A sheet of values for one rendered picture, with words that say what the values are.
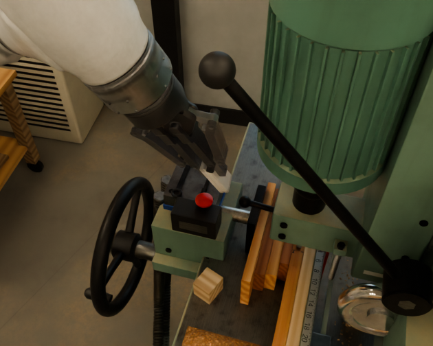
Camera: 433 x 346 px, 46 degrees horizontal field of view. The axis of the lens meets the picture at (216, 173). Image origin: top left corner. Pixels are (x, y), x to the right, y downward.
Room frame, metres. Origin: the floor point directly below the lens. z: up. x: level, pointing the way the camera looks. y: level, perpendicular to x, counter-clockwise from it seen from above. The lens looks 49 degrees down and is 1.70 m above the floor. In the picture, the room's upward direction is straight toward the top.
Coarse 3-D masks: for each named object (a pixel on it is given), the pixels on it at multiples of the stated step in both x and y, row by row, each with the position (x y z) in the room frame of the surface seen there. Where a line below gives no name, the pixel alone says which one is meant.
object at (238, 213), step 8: (256, 192) 0.57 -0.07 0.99; (264, 192) 0.57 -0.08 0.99; (256, 200) 0.55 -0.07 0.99; (224, 208) 0.56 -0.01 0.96; (232, 208) 0.56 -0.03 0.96; (256, 208) 0.53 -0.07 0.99; (232, 216) 0.55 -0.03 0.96; (240, 216) 0.54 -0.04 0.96; (248, 216) 0.54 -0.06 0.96; (256, 216) 0.52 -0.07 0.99; (248, 224) 0.50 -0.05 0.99; (248, 232) 0.50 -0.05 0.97; (248, 240) 0.50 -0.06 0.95; (248, 248) 0.50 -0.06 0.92
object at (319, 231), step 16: (288, 192) 0.51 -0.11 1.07; (288, 208) 0.48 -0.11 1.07; (352, 208) 0.48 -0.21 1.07; (272, 224) 0.47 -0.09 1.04; (288, 224) 0.46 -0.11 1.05; (304, 224) 0.45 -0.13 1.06; (320, 224) 0.45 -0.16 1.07; (336, 224) 0.45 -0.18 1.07; (288, 240) 0.46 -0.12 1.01; (304, 240) 0.45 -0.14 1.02; (320, 240) 0.45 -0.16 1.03; (352, 240) 0.43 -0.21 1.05; (352, 256) 0.43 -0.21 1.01
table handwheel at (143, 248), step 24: (120, 192) 0.60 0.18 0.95; (144, 192) 0.68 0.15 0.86; (120, 216) 0.56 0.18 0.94; (144, 216) 0.69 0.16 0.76; (96, 240) 0.51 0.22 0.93; (120, 240) 0.57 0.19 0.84; (144, 240) 0.65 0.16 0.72; (96, 264) 0.48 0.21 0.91; (144, 264) 0.61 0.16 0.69; (96, 288) 0.45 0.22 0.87
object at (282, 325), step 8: (288, 272) 0.44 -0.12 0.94; (296, 272) 0.44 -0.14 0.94; (288, 280) 0.43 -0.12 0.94; (296, 280) 0.43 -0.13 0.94; (288, 288) 0.41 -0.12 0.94; (296, 288) 0.41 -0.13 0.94; (288, 296) 0.40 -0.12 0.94; (280, 304) 0.38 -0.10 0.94; (288, 304) 0.38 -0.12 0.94; (280, 312) 0.37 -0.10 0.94; (288, 312) 0.37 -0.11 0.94; (280, 320) 0.36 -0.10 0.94; (288, 320) 0.36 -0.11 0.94; (280, 328) 0.34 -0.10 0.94; (288, 328) 0.34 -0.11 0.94; (280, 336) 0.33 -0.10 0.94; (272, 344) 0.32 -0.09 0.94; (280, 344) 0.32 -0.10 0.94
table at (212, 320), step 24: (240, 168) 0.71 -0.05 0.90; (264, 168) 0.71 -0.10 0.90; (240, 240) 0.53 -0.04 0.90; (168, 264) 0.50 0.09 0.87; (192, 264) 0.50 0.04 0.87; (216, 264) 0.48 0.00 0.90; (240, 264) 0.48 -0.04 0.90; (192, 288) 0.43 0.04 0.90; (240, 288) 0.43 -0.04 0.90; (264, 288) 0.43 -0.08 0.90; (192, 312) 0.39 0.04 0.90; (216, 312) 0.39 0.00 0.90; (240, 312) 0.39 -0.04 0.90; (264, 312) 0.39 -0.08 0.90; (240, 336) 0.35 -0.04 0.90; (264, 336) 0.35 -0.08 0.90
